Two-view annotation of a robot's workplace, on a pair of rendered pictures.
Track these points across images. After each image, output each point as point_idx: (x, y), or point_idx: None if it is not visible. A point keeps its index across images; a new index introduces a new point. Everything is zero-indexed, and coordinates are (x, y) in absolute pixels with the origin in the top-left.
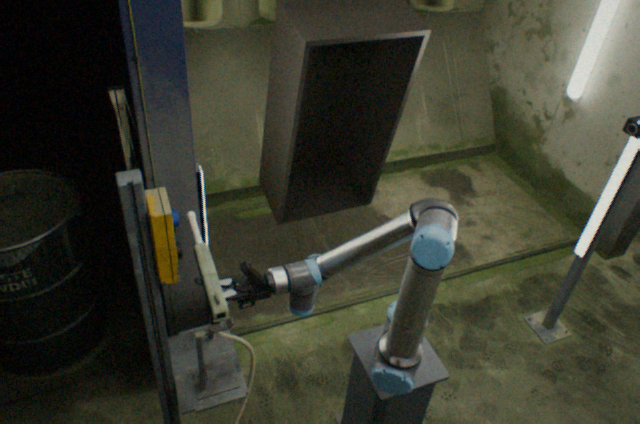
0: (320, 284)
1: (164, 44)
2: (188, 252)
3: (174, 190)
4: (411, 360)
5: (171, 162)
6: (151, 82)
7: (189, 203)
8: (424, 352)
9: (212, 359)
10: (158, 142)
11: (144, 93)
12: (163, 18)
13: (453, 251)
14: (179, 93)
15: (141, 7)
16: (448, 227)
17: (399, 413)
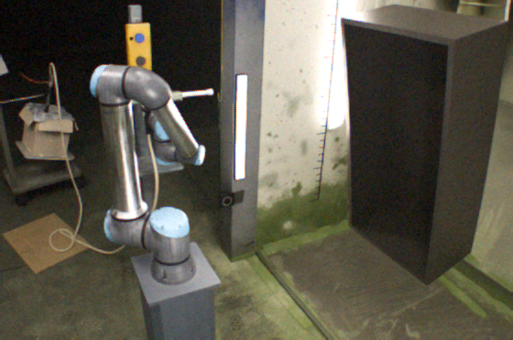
0: (176, 154)
1: None
2: (228, 137)
3: (226, 81)
4: (113, 209)
5: (227, 59)
6: (225, 1)
7: (230, 95)
8: (176, 288)
9: (151, 164)
10: (224, 42)
11: (223, 7)
12: None
13: (92, 82)
14: (232, 11)
15: None
16: (108, 70)
17: (144, 304)
